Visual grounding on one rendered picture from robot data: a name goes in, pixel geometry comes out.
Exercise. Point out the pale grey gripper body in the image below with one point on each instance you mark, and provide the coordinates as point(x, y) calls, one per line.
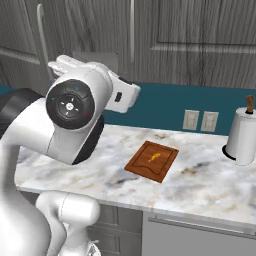
point(100, 58)

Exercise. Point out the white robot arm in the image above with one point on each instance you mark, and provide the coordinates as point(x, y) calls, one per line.
point(30, 133)

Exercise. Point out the grey wood cabinet door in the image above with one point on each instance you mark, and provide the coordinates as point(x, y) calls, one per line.
point(16, 30)
point(96, 26)
point(200, 63)

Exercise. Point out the orange meat piece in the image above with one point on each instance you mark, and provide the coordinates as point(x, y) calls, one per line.
point(154, 157)

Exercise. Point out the brown wooden cutting board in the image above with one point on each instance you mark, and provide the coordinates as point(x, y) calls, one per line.
point(143, 163)

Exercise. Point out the grey lower cabinet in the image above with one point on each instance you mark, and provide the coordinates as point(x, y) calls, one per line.
point(120, 230)

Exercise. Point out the white paper towel roll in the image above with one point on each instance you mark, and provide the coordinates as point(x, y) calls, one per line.
point(243, 136)

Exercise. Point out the grey dishwasher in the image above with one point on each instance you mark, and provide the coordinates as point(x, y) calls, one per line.
point(200, 243)

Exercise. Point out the white wall outlet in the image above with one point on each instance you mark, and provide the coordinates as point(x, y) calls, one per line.
point(209, 121)
point(190, 120)

